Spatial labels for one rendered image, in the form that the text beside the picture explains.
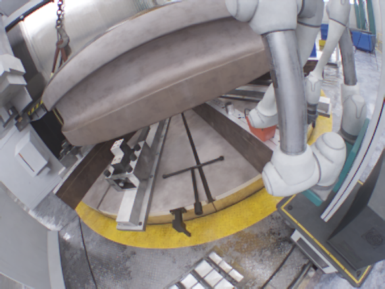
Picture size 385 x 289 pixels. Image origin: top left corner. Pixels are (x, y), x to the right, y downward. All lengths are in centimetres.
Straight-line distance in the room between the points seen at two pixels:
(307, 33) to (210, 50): 107
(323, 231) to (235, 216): 80
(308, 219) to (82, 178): 251
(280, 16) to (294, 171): 45
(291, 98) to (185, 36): 114
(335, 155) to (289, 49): 41
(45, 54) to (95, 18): 142
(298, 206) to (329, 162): 64
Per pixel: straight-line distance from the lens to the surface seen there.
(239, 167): 145
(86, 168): 239
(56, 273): 280
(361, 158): 78
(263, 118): 75
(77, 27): 433
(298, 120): 49
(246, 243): 145
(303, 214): 122
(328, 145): 66
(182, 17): 132
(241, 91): 251
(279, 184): 58
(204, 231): 155
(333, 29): 98
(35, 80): 422
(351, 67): 119
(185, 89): 132
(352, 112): 107
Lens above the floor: 141
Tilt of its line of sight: 36 degrees down
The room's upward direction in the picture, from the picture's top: 24 degrees counter-clockwise
